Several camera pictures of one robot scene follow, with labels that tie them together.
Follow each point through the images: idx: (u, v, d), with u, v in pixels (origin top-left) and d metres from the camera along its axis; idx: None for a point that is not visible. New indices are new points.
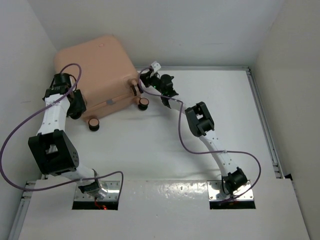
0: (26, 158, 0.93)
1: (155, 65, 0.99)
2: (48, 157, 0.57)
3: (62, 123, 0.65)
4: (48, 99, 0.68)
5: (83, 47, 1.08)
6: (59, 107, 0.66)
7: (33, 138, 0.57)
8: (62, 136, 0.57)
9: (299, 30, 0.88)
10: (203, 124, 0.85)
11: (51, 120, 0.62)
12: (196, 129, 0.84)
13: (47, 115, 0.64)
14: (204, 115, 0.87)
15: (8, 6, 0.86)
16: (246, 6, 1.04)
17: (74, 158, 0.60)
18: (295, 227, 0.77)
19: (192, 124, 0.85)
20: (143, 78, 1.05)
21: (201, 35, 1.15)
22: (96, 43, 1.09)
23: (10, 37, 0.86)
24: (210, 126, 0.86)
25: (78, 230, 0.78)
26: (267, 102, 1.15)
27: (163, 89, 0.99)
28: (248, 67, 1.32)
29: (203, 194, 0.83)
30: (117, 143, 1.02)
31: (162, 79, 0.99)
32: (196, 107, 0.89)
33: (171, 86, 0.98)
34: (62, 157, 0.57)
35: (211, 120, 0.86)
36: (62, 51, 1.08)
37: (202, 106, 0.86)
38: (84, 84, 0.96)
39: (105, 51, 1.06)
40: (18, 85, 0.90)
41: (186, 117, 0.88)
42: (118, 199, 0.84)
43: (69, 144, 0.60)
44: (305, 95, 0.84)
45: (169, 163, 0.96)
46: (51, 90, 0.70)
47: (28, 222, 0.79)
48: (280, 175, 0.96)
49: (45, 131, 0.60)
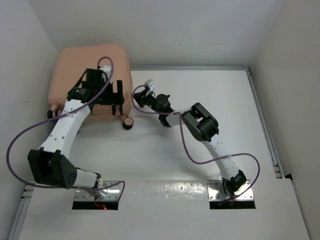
0: (26, 158, 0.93)
1: (151, 84, 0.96)
2: (43, 173, 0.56)
3: (69, 139, 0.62)
4: (68, 105, 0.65)
5: (86, 51, 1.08)
6: (73, 120, 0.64)
7: (32, 154, 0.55)
8: (58, 165, 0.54)
9: (299, 30, 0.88)
10: (206, 127, 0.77)
11: (58, 136, 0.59)
12: (200, 133, 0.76)
13: (58, 126, 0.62)
14: (203, 115, 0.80)
15: (8, 7, 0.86)
16: (246, 6, 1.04)
17: (68, 180, 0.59)
18: (294, 228, 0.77)
19: (193, 127, 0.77)
20: (139, 97, 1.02)
21: (200, 35, 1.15)
22: (101, 50, 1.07)
23: (9, 38, 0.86)
24: (214, 128, 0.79)
25: (78, 230, 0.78)
26: (267, 102, 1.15)
27: (160, 109, 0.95)
28: (248, 67, 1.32)
29: (203, 194, 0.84)
30: (116, 144, 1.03)
31: (158, 99, 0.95)
32: (192, 109, 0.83)
33: (168, 106, 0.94)
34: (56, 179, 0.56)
35: (214, 119, 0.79)
36: (66, 49, 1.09)
37: (198, 107, 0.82)
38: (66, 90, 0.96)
39: (104, 61, 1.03)
40: (17, 85, 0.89)
41: (185, 122, 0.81)
42: (118, 199, 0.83)
43: (66, 167, 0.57)
44: (306, 96, 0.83)
45: (169, 164, 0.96)
46: (75, 92, 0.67)
47: (29, 222, 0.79)
48: (280, 175, 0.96)
49: (48, 147, 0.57)
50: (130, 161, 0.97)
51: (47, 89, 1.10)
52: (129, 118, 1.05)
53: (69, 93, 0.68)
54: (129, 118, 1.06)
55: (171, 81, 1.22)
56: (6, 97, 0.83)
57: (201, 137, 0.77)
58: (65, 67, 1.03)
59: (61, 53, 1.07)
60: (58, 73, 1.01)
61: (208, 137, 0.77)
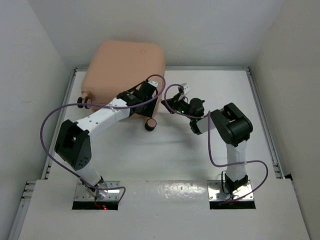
0: (26, 158, 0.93)
1: (186, 87, 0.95)
2: (64, 144, 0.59)
3: (100, 128, 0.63)
4: (115, 100, 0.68)
5: (125, 47, 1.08)
6: (112, 113, 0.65)
7: (67, 121, 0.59)
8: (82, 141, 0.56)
9: (299, 30, 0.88)
10: (239, 128, 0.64)
11: (93, 119, 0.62)
12: (229, 135, 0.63)
13: (99, 113, 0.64)
14: (236, 117, 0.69)
15: (9, 7, 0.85)
16: (246, 6, 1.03)
17: (80, 161, 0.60)
18: (294, 228, 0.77)
19: (222, 125, 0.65)
20: (171, 102, 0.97)
21: (201, 35, 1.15)
22: (139, 49, 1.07)
23: (10, 39, 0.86)
24: (247, 130, 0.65)
25: (78, 230, 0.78)
26: (268, 102, 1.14)
27: (192, 113, 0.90)
28: (248, 67, 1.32)
29: (203, 194, 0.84)
30: (117, 144, 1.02)
31: (192, 103, 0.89)
32: (225, 112, 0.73)
33: (202, 110, 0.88)
34: (71, 154, 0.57)
35: (249, 122, 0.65)
36: (106, 41, 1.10)
37: (232, 109, 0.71)
38: (99, 82, 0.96)
39: (141, 61, 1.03)
40: (18, 85, 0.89)
41: (214, 121, 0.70)
42: (118, 199, 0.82)
43: (85, 148, 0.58)
44: (306, 96, 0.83)
45: (169, 164, 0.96)
46: (124, 95, 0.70)
47: (28, 222, 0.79)
48: (280, 175, 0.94)
49: (81, 125, 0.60)
50: (131, 161, 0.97)
51: (47, 89, 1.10)
52: (153, 120, 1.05)
53: (120, 93, 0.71)
54: (153, 120, 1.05)
55: (172, 81, 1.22)
56: (6, 98, 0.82)
57: (229, 138, 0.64)
58: (103, 56, 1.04)
59: (105, 42, 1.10)
60: (95, 61, 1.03)
61: (236, 141, 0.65)
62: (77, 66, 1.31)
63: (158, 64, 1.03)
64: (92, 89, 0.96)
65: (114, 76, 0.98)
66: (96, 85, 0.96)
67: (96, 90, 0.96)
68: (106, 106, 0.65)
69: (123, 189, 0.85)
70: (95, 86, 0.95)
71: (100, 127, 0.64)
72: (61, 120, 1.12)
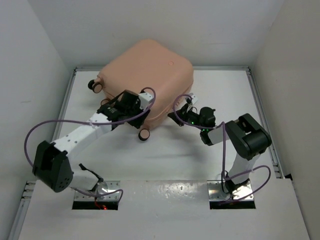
0: (26, 158, 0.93)
1: (193, 97, 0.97)
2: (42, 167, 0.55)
3: (81, 146, 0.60)
4: (95, 115, 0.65)
5: (158, 53, 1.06)
6: (92, 130, 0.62)
7: (43, 144, 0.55)
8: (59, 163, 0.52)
9: (299, 30, 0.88)
10: (257, 141, 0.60)
11: (73, 138, 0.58)
12: (246, 149, 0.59)
13: (77, 130, 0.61)
14: (253, 129, 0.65)
15: (9, 7, 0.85)
16: (246, 6, 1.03)
17: (61, 184, 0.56)
18: (295, 228, 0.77)
19: (238, 138, 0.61)
20: (180, 114, 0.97)
21: (201, 35, 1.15)
22: (168, 58, 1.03)
23: (11, 39, 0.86)
24: (265, 144, 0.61)
25: (77, 230, 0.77)
26: (268, 102, 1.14)
27: (203, 123, 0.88)
28: (248, 67, 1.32)
29: (203, 194, 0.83)
30: (117, 144, 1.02)
31: (202, 113, 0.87)
32: (240, 122, 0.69)
33: (213, 120, 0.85)
34: (50, 179, 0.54)
35: (267, 135, 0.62)
36: (143, 41, 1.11)
37: (250, 120, 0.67)
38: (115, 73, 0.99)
39: (163, 71, 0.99)
40: (18, 86, 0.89)
41: (229, 132, 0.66)
42: (118, 199, 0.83)
43: (65, 171, 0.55)
44: (306, 95, 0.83)
45: (169, 164, 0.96)
46: (105, 110, 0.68)
47: (28, 222, 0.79)
48: (280, 175, 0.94)
49: (59, 145, 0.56)
50: (131, 161, 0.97)
51: (47, 89, 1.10)
52: (146, 130, 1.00)
53: (100, 107, 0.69)
54: (147, 130, 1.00)
55: None
56: (6, 98, 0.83)
57: (245, 152, 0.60)
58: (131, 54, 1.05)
59: (144, 39, 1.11)
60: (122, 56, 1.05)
61: (251, 155, 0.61)
62: (77, 66, 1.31)
63: (177, 79, 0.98)
64: (103, 75, 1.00)
65: (130, 73, 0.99)
66: (110, 78, 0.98)
67: (107, 81, 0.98)
68: (85, 122, 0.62)
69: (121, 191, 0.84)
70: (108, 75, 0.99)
71: (80, 146, 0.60)
72: (61, 120, 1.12)
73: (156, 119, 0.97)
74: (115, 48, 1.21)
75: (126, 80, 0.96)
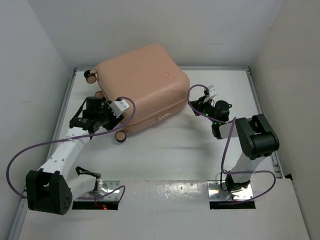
0: (26, 158, 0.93)
1: (211, 90, 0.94)
2: (39, 196, 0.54)
3: (69, 161, 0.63)
4: (70, 130, 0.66)
5: (160, 60, 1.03)
6: (74, 144, 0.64)
7: (31, 174, 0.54)
8: (56, 183, 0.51)
9: (299, 30, 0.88)
10: (263, 142, 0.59)
11: (58, 158, 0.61)
12: (250, 146, 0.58)
13: (59, 150, 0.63)
14: (264, 130, 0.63)
15: (8, 6, 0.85)
16: (246, 6, 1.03)
17: (65, 205, 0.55)
18: (295, 228, 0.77)
19: (246, 136, 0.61)
20: (196, 104, 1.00)
21: (201, 35, 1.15)
22: (167, 68, 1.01)
23: (10, 39, 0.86)
24: (272, 147, 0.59)
25: (77, 230, 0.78)
26: (268, 103, 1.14)
27: (217, 116, 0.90)
28: (248, 67, 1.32)
29: (203, 194, 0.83)
30: (117, 144, 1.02)
31: (217, 105, 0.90)
32: (253, 122, 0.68)
33: (227, 113, 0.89)
34: (51, 204, 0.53)
35: (276, 139, 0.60)
36: (149, 45, 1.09)
37: (263, 120, 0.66)
38: (111, 71, 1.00)
39: (157, 79, 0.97)
40: (18, 85, 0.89)
41: (238, 129, 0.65)
42: (118, 199, 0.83)
43: (63, 189, 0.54)
44: (306, 96, 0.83)
45: (169, 164, 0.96)
46: (77, 121, 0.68)
47: (28, 222, 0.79)
48: (280, 175, 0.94)
49: (47, 169, 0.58)
50: (131, 161, 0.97)
51: (47, 88, 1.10)
52: (121, 132, 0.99)
53: (71, 120, 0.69)
54: (123, 132, 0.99)
55: None
56: (6, 98, 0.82)
57: (249, 150, 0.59)
58: (136, 57, 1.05)
59: (154, 44, 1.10)
60: (124, 57, 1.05)
61: (255, 155, 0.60)
62: (77, 66, 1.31)
63: (169, 90, 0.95)
64: (97, 68, 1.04)
65: (127, 73, 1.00)
66: (107, 74, 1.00)
67: (103, 75, 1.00)
68: (64, 139, 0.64)
69: (123, 187, 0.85)
70: (103, 71, 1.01)
71: (68, 162, 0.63)
72: (61, 120, 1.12)
73: (138, 124, 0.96)
74: (115, 48, 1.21)
75: (121, 78, 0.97)
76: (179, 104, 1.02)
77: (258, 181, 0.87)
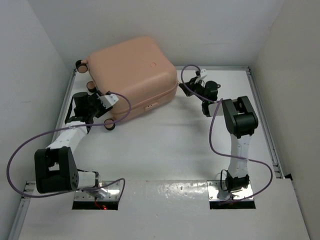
0: (26, 158, 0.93)
1: (203, 71, 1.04)
2: (48, 175, 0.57)
3: (72, 144, 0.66)
4: (69, 123, 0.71)
5: (152, 53, 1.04)
6: (75, 130, 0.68)
7: (40, 151, 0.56)
8: (66, 152, 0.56)
9: (299, 30, 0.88)
10: (244, 121, 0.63)
11: (63, 138, 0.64)
12: (233, 125, 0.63)
13: (62, 134, 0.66)
14: (246, 110, 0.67)
15: (9, 7, 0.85)
16: (246, 6, 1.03)
17: (73, 181, 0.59)
18: (295, 228, 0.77)
19: (229, 115, 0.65)
20: (187, 84, 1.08)
21: (201, 36, 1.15)
22: (157, 60, 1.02)
23: (10, 39, 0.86)
24: (252, 126, 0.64)
25: (77, 230, 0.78)
26: (268, 102, 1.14)
27: (206, 95, 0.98)
28: (248, 67, 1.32)
29: (203, 194, 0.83)
30: (117, 144, 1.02)
31: (207, 86, 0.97)
32: (237, 102, 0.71)
33: (216, 93, 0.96)
34: (62, 178, 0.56)
35: (255, 117, 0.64)
36: (143, 37, 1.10)
37: (246, 101, 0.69)
38: (103, 61, 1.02)
39: (146, 70, 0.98)
40: (18, 86, 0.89)
41: (224, 109, 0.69)
42: (118, 199, 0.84)
43: (71, 164, 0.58)
44: (306, 94, 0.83)
45: (169, 164, 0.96)
46: (74, 118, 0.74)
47: (28, 222, 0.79)
48: (280, 175, 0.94)
49: (54, 146, 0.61)
50: (131, 160, 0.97)
51: (47, 88, 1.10)
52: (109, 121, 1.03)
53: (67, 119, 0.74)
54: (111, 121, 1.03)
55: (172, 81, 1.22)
56: (6, 97, 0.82)
57: (232, 129, 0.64)
58: (126, 49, 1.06)
59: (147, 37, 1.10)
60: (116, 48, 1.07)
61: (238, 132, 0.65)
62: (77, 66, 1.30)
63: (155, 80, 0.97)
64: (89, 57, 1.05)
65: (116, 62, 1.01)
66: (98, 63, 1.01)
67: (93, 65, 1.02)
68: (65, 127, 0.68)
69: (122, 180, 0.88)
70: (95, 60, 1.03)
71: (71, 145, 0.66)
72: (61, 120, 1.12)
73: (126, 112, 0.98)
74: None
75: (110, 69, 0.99)
76: (167, 94, 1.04)
77: (257, 180, 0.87)
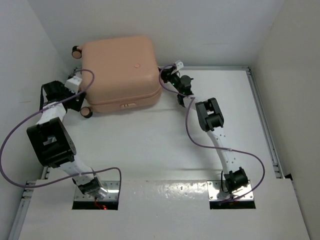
0: (25, 157, 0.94)
1: (179, 63, 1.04)
2: (46, 146, 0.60)
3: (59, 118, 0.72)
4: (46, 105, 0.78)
5: (144, 56, 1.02)
6: (56, 107, 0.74)
7: (31, 128, 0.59)
8: (58, 121, 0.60)
9: (298, 29, 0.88)
10: (213, 120, 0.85)
11: (49, 114, 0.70)
12: (204, 123, 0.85)
13: (45, 112, 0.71)
14: (214, 110, 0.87)
15: (8, 7, 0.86)
16: (245, 6, 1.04)
17: (72, 146, 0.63)
18: (295, 228, 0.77)
19: (201, 117, 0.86)
20: (163, 73, 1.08)
21: (200, 36, 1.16)
22: (144, 64, 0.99)
23: (7, 39, 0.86)
24: (219, 123, 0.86)
25: (77, 230, 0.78)
26: (268, 103, 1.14)
27: (181, 89, 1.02)
28: (248, 67, 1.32)
29: (203, 194, 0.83)
30: (117, 143, 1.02)
31: (182, 80, 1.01)
32: (207, 102, 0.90)
33: (189, 88, 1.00)
34: (61, 144, 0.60)
35: (221, 116, 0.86)
36: (142, 38, 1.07)
37: (214, 102, 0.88)
38: (94, 55, 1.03)
39: (129, 73, 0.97)
40: (16, 85, 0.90)
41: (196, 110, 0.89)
42: (118, 199, 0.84)
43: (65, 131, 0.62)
44: (305, 92, 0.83)
45: (169, 163, 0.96)
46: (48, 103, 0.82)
47: (28, 222, 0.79)
48: (280, 175, 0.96)
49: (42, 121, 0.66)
50: (131, 160, 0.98)
51: None
52: (86, 108, 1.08)
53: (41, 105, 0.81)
54: (87, 109, 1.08)
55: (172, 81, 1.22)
56: (4, 97, 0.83)
57: (204, 127, 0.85)
58: (121, 47, 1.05)
59: (148, 40, 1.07)
60: (111, 44, 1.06)
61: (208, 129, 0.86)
62: (77, 66, 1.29)
63: (138, 81, 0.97)
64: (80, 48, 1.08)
65: (108, 56, 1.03)
66: (90, 56, 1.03)
67: (87, 54, 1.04)
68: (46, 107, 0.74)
69: (118, 170, 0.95)
70: (86, 52, 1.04)
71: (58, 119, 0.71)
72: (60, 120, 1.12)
73: (102, 105, 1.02)
74: None
75: (98, 64, 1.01)
76: (152, 97, 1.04)
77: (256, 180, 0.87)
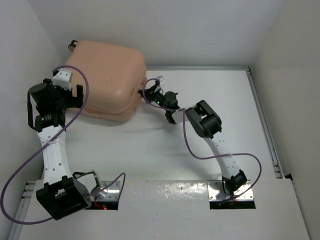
0: (25, 157, 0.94)
1: (162, 79, 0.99)
2: (60, 207, 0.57)
3: (64, 159, 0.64)
4: (44, 133, 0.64)
5: (126, 71, 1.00)
6: (58, 145, 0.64)
7: (41, 191, 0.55)
8: (72, 183, 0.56)
9: (298, 29, 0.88)
10: (209, 125, 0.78)
11: (55, 164, 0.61)
12: (202, 129, 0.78)
13: (48, 157, 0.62)
14: (207, 113, 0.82)
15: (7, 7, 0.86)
16: (244, 6, 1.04)
17: (86, 198, 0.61)
18: (296, 228, 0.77)
19: (196, 123, 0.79)
20: (147, 92, 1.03)
21: (200, 36, 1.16)
22: (121, 82, 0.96)
23: (7, 38, 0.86)
24: (217, 126, 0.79)
25: (77, 229, 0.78)
26: (267, 102, 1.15)
27: (167, 106, 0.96)
28: (248, 67, 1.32)
29: (203, 194, 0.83)
30: (117, 144, 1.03)
31: (166, 97, 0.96)
32: (197, 107, 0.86)
33: (176, 103, 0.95)
34: (77, 204, 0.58)
35: (217, 117, 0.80)
36: (136, 52, 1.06)
37: (204, 104, 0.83)
38: (86, 56, 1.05)
39: (104, 85, 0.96)
40: (16, 85, 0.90)
41: (189, 117, 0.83)
42: (118, 199, 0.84)
43: (79, 187, 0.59)
44: (306, 93, 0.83)
45: (169, 164, 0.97)
46: (43, 121, 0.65)
47: (28, 222, 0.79)
48: (280, 175, 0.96)
49: (52, 180, 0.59)
50: (131, 161, 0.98)
51: None
52: None
53: (35, 124, 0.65)
54: None
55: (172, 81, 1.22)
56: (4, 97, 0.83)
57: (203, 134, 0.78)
58: (113, 55, 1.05)
59: (140, 55, 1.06)
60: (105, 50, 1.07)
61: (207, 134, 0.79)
62: None
63: (108, 96, 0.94)
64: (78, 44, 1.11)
65: (98, 62, 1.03)
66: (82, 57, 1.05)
67: (80, 53, 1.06)
68: (45, 145, 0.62)
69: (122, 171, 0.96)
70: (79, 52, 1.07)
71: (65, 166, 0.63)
72: None
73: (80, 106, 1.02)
74: None
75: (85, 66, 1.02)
76: (123, 114, 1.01)
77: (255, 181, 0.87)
